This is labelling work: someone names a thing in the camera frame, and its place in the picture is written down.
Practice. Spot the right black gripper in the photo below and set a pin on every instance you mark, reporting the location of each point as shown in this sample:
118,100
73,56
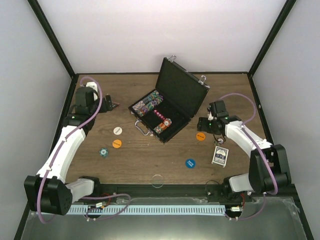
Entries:
202,126

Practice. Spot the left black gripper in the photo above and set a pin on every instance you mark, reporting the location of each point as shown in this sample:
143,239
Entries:
104,108

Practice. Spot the orange big blind button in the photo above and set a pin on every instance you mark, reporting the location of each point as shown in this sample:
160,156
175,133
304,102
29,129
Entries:
200,136

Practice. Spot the blue boxed card deck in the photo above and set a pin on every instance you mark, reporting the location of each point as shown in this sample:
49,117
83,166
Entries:
220,156

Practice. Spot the blue small blind button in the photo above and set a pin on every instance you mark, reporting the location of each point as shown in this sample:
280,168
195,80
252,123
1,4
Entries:
190,163

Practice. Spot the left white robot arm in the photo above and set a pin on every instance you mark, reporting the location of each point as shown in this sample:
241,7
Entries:
48,191

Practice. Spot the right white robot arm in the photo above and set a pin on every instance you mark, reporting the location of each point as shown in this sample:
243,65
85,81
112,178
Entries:
268,163

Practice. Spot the black poker set case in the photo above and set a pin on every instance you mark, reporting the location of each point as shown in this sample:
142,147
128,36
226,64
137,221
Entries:
183,94

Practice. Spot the red triangular all-in marker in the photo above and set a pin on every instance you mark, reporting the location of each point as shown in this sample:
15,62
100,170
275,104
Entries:
114,105

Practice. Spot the white dealer button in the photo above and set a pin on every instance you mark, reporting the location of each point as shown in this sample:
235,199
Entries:
117,130

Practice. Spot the orange blind button left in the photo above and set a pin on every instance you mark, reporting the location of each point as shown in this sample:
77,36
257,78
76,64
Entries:
117,143

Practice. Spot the upper chip row in case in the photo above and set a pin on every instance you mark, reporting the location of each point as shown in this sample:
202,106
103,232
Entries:
146,100

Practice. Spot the chip row in case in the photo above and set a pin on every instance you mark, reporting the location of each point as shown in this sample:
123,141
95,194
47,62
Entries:
146,100
148,107
160,128

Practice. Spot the red dice strip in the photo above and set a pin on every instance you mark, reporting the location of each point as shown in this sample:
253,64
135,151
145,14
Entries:
159,115

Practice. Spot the lower chip row in case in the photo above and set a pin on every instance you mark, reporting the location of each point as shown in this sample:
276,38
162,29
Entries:
160,128

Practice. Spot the clear round lens disc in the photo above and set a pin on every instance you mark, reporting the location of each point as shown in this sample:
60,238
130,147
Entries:
157,181

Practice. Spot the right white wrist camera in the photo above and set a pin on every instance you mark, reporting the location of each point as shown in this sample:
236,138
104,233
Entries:
212,115

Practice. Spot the light blue slotted cable duct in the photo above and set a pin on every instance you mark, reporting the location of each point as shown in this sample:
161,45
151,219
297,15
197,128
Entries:
152,210

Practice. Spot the left black frame post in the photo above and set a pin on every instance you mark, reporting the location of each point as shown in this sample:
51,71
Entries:
40,15

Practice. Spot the black frame post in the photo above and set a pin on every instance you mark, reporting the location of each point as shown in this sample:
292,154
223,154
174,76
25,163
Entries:
280,20
40,15

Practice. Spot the right black frame post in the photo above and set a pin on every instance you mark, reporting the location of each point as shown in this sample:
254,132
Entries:
280,20

